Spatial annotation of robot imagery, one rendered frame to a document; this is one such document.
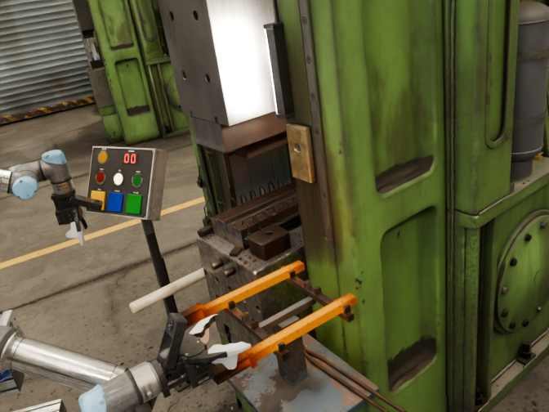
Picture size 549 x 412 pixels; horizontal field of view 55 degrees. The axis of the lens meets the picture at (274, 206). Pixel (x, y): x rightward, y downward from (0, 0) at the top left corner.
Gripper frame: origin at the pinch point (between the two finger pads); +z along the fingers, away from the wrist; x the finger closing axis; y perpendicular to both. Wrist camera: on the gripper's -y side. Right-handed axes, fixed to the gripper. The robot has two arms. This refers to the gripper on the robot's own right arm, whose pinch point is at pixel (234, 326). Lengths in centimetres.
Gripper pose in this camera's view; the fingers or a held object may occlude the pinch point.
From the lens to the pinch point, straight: 123.4
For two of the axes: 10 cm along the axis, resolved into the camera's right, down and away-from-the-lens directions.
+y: 1.4, 9.0, 4.2
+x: 5.6, 2.8, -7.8
